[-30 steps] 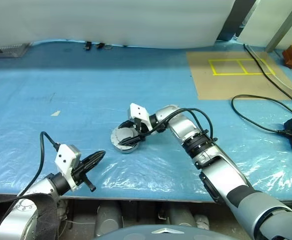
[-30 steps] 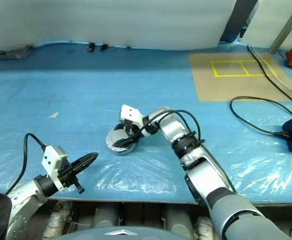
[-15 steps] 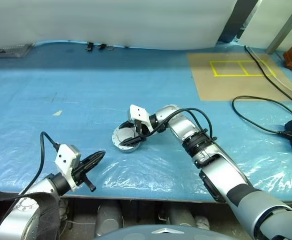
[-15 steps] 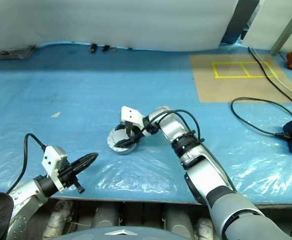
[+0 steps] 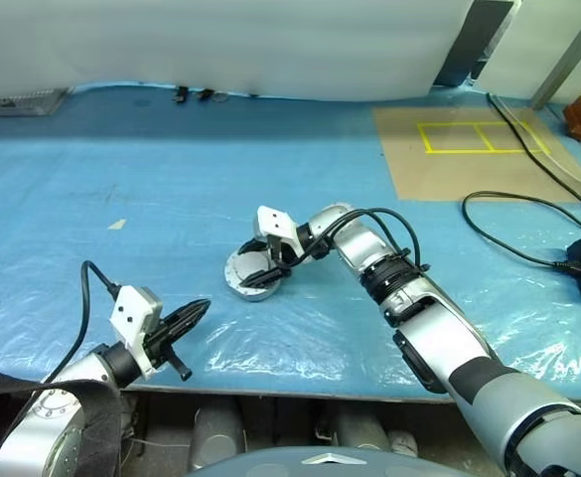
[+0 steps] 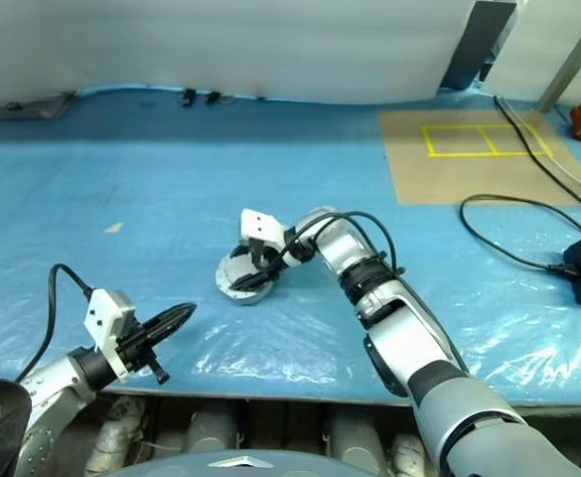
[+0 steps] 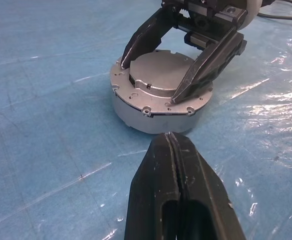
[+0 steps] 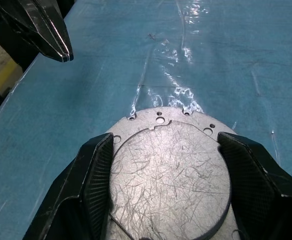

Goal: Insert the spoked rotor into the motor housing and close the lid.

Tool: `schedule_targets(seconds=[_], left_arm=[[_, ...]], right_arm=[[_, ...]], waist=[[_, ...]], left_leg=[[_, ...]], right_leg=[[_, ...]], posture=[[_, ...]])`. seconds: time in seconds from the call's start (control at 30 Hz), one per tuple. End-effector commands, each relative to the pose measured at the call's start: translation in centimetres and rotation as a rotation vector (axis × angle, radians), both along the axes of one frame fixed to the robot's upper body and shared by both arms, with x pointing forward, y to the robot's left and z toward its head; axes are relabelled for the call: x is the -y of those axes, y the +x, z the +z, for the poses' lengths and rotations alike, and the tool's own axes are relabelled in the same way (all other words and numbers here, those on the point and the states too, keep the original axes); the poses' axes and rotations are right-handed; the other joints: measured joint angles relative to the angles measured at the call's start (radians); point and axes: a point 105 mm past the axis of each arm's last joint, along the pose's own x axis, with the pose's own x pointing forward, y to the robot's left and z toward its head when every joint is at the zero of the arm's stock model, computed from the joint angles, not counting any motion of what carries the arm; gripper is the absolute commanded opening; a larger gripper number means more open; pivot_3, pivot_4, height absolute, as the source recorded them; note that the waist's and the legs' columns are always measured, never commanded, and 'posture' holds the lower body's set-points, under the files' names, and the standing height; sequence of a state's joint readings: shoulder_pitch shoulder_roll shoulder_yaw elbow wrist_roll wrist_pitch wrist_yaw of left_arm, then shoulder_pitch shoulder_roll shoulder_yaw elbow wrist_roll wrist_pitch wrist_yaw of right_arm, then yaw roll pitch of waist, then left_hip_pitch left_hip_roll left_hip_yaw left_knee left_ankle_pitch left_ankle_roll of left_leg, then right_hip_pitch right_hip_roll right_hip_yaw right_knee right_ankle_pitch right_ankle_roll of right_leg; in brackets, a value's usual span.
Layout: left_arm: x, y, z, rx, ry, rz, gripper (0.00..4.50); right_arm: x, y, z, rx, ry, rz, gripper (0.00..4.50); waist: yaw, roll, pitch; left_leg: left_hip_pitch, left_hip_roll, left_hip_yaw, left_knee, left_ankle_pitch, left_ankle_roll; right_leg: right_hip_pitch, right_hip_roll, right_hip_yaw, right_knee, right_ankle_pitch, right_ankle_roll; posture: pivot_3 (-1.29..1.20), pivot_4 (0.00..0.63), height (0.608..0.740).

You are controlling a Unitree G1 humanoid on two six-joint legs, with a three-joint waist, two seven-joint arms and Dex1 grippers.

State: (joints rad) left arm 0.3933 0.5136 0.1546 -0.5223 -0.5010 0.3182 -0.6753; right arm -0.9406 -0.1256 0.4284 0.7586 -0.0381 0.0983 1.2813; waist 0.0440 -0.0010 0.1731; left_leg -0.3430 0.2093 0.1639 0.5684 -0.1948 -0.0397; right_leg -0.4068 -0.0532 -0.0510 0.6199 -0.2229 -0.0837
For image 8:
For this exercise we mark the blue table cover sheet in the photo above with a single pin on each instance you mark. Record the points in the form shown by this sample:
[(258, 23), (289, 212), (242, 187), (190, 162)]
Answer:
[(210, 62)]

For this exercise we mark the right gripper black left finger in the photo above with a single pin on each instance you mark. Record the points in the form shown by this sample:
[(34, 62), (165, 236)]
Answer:
[(86, 190)]

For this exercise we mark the silver round motor lid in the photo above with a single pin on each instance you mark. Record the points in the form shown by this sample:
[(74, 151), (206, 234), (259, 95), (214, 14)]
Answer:
[(168, 175)]

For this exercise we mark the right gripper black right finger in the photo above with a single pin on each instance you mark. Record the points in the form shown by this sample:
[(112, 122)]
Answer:
[(263, 190)]

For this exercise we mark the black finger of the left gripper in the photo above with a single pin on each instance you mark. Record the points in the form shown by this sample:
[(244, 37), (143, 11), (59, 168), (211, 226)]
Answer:
[(57, 27), (36, 32)]

